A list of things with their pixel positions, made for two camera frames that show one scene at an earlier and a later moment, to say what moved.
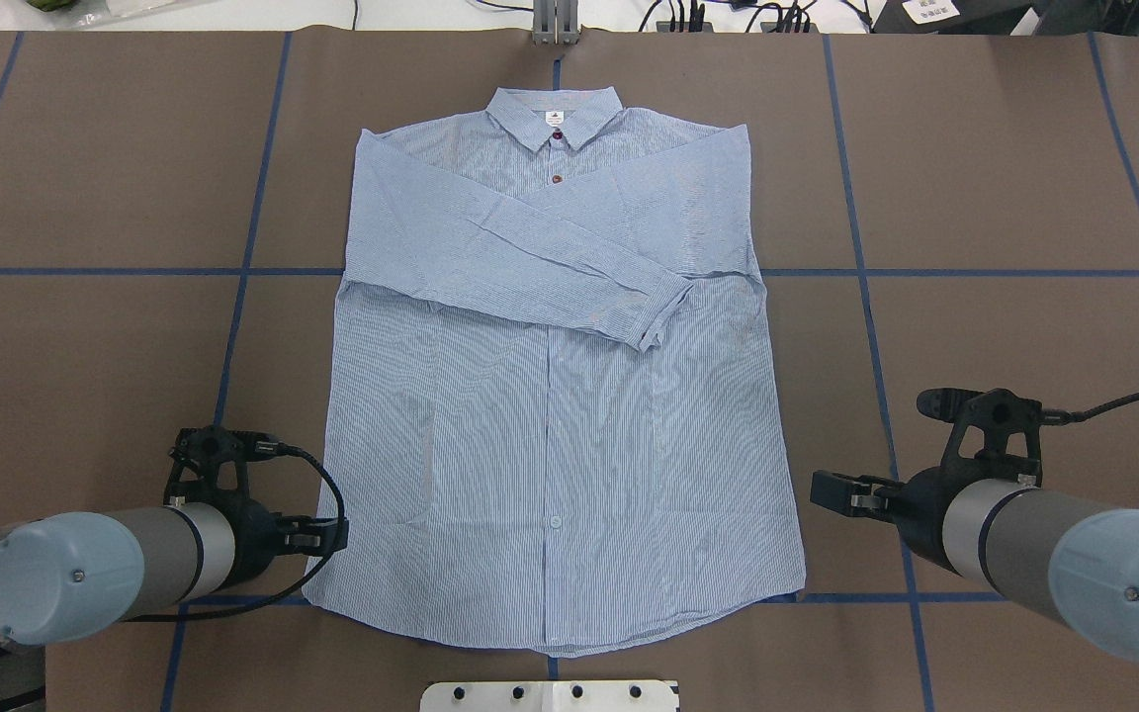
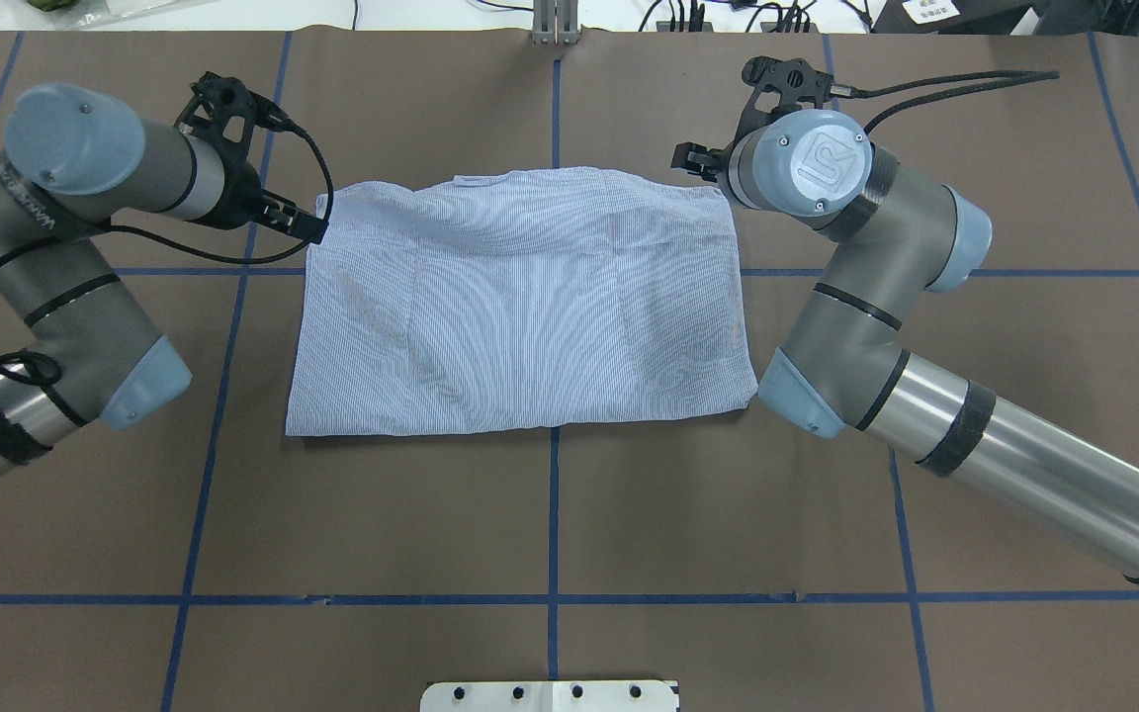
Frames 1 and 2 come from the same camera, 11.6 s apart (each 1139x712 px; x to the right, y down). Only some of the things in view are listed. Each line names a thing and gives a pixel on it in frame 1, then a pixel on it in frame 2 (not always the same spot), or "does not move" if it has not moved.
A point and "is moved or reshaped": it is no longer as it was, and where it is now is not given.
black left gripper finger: x=305 y=536 -> x=282 y=213
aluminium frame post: x=556 y=22 does not move
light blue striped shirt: x=553 y=418 is moved or reshaped
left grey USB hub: x=664 y=27 does not move
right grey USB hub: x=769 y=26 does not move
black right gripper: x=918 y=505 -> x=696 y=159
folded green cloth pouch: x=51 y=5 does not move
